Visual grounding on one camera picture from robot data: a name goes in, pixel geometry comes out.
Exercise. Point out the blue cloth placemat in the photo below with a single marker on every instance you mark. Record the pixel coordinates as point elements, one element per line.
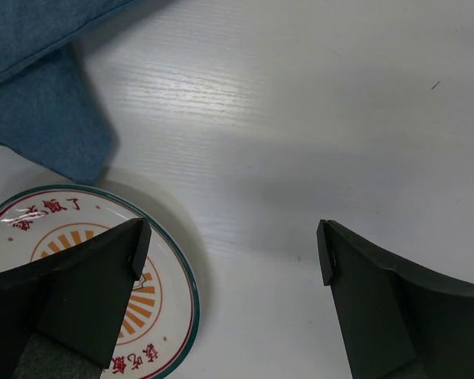
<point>47,114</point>

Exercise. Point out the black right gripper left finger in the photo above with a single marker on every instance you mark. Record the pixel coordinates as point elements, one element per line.
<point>60,316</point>

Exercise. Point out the white plate orange sunburst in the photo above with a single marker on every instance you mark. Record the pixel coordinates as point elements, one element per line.
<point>162,317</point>

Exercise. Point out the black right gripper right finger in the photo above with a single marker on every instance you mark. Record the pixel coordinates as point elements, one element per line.
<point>398,319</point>

